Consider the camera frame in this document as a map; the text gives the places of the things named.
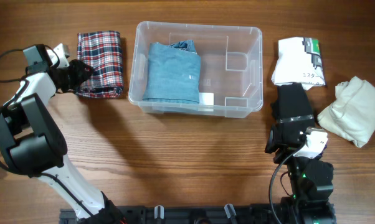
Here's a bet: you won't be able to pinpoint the black garment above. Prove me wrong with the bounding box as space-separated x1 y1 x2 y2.
271 83 315 126

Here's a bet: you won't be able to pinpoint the red plaid shirt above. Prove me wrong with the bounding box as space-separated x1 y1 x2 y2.
75 30 124 99

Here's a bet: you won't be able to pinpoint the white printed t-shirt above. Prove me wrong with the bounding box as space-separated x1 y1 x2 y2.
271 37 326 90

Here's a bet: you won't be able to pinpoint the cream cloth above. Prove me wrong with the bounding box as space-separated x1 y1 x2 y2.
317 77 375 148

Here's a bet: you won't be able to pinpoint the blue denim jeans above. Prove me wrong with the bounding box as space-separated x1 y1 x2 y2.
142 39 201 105

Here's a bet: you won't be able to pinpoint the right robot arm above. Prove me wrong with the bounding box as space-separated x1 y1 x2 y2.
265 115 336 224

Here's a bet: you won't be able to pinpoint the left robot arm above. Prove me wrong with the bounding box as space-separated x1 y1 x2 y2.
0 60 126 223

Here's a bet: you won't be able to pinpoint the clear plastic storage container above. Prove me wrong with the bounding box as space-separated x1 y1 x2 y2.
128 21 263 118

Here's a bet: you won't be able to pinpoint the white label in container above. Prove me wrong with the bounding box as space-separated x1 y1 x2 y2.
199 93 214 106

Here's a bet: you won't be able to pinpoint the left camera cable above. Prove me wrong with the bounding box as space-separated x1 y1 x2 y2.
0 48 29 84

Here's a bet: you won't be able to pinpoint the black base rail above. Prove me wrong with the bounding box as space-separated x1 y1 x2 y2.
59 203 336 224

